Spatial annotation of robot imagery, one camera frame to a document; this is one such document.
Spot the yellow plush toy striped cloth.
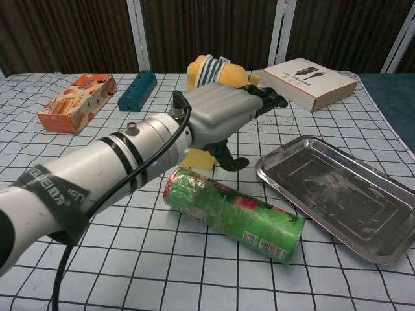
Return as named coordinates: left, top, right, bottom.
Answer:
left=186, top=54, right=262, bottom=91

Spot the green Pringles chips can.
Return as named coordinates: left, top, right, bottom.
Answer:
left=163, top=166, right=306, bottom=266

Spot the white charger cardboard box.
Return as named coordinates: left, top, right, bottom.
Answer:
left=261, top=57, right=359, bottom=113

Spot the orange snack carton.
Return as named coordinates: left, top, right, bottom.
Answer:
left=36, top=73, right=118, bottom=135

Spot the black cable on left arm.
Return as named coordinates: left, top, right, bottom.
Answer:
left=53, top=90, right=193, bottom=311

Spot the white metal frame post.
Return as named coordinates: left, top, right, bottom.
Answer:
left=125, top=0, right=152, bottom=73
left=273, top=0, right=298, bottom=71
left=381, top=19, right=415, bottom=74

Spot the white black checkered tablecloth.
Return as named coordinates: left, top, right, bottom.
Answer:
left=0, top=71, right=415, bottom=311

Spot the yellow foam cube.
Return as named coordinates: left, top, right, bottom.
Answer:
left=181, top=147, right=215, bottom=172

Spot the teal plastic holder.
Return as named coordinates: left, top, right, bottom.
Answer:
left=117, top=69, right=158, bottom=113

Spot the black velcro strap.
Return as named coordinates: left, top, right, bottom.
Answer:
left=18, top=166, right=91, bottom=246

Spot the rectangular stainless steel tray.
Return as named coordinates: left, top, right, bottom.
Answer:
left=255, top=135, right=415, bottom=266

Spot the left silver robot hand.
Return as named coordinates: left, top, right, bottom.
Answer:
left=186, top=82, right=289, bottom=172

